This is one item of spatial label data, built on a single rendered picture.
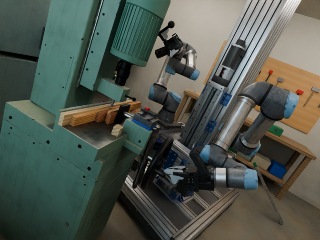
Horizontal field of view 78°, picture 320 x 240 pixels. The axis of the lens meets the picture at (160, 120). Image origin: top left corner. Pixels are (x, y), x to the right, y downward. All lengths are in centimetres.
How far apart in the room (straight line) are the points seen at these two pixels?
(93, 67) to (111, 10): 26
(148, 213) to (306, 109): 323
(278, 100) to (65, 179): 102
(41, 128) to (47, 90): 21
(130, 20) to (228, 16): 350
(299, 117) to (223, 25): 214
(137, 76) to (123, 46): 388
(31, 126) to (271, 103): 110
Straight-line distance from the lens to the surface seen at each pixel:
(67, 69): 104
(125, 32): 91
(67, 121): 84
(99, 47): 98
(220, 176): 81
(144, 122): 90
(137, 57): 90
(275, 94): 103
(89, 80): 101
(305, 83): 410
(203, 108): 154
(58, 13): 110
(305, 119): 412
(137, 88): 476
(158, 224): 162
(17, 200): 135
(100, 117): 93
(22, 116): 111
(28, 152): 114
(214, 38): 424
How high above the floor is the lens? 129
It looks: 18 degrees down
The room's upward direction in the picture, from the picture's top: 24 degrees clockwise
